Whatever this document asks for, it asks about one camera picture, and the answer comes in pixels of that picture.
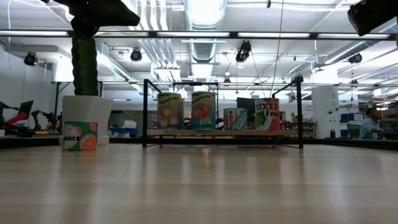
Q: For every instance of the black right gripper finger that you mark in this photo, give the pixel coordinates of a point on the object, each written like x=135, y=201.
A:
x=370, y=15

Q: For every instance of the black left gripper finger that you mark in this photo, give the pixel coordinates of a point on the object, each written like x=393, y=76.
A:
x=118, y=15

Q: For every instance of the tall peaches can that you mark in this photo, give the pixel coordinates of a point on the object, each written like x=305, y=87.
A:
x=169, y=112

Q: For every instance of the short oranges can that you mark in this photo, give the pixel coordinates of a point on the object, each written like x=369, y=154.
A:
x=80, y=137

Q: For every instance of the tall tomatoes can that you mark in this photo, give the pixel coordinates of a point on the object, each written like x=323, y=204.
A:
x=203, y=112

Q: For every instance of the red mixed fruit can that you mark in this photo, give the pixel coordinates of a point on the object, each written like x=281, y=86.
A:
x=267, y=115

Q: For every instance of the short sliced carrots can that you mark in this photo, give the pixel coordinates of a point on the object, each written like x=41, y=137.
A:
x=235, y=119

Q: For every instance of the background black robot arm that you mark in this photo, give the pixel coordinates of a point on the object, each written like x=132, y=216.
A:
x=38, y=119

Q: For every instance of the background black red robot arm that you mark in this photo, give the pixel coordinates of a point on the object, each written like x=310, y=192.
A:
x=15, y=130

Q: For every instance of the black-framed wooden shelf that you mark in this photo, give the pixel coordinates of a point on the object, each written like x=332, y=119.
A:
x=145, y=118

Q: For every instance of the black ceiling spotlight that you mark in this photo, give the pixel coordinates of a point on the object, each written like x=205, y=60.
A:
x=243, y=51
x=136, y=55
x=30, y=59
x=355, y=58

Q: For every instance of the green cactus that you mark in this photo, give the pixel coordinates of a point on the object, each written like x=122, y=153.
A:
x=84, y=68

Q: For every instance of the white plant pot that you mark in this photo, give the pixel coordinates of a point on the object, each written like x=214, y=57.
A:
x=88, y=109

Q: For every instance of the blue storage bins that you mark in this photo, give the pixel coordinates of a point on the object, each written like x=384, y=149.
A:
x=130, y=132
x=351, y=117

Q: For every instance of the black laptop screen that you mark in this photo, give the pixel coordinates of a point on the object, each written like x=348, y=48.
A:
x=26, y=107

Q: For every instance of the white plastic container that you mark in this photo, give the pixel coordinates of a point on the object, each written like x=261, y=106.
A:
x=130, y=124

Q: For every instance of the person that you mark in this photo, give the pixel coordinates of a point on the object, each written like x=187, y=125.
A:
x=368, y=127

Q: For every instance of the black LED light bar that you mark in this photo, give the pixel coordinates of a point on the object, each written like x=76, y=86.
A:
x=233, y=35

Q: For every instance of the small black bottle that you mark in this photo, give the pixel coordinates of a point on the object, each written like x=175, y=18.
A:
x=332, y=133

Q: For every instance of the large black monitor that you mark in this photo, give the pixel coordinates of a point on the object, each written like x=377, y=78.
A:
x=245, y=102

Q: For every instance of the black aluminium rig frame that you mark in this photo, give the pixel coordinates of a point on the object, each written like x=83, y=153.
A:
x=31, y=141

